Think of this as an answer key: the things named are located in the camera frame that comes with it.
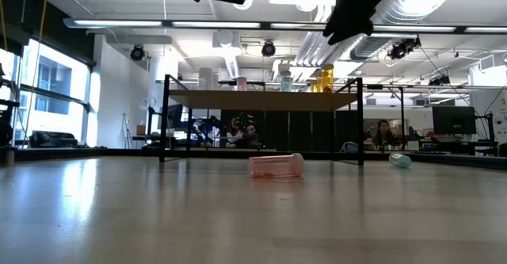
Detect dark monitor blue screen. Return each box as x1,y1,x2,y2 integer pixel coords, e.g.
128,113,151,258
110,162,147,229
166,104,189,132

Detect large clear bottle white cap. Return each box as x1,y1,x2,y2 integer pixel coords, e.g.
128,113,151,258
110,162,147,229
198,67,215,91

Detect long pink pill bottle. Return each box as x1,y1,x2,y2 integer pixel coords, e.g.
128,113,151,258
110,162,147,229
247,152,305,178

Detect black ceiling spotlight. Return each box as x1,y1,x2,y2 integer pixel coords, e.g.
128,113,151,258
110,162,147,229
261,40,277,58
130,44,146,62

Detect long ceiling light strip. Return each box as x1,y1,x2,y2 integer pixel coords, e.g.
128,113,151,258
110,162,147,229
63,17,507,34

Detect long amber pill bottle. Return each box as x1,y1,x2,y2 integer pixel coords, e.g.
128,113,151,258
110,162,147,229
320,63,335,94

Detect white poster board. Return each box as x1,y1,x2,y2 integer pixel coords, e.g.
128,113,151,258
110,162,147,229
469,65,507,144

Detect small teal pill bottle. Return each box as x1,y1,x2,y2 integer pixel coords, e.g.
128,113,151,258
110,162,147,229
280,71,293,93
388,151,413,169

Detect black computer monitor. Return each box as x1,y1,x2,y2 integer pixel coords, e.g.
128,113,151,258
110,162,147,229
431,105,476,136

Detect black equipment stand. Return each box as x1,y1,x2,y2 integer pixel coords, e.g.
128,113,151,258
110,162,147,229
0,99,21,148

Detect person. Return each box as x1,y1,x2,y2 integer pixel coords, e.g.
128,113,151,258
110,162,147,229
227,117,258,148
372,119,397,148

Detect black sofa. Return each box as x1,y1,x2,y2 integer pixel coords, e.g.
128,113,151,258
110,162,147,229
28,130,78,149

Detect wooden shelf black metal frame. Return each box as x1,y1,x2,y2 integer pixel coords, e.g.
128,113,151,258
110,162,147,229
158,74,364,166

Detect black track spotlights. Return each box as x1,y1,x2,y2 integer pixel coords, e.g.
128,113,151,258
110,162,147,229
429,73,451,86

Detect black metal pole stand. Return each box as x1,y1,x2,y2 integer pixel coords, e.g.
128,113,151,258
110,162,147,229
366,83,406,151

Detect yellow power cable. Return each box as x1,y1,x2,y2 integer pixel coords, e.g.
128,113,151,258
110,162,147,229
0,0,51,148

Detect black table frame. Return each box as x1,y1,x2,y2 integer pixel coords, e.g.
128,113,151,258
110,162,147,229
0,147,507,170

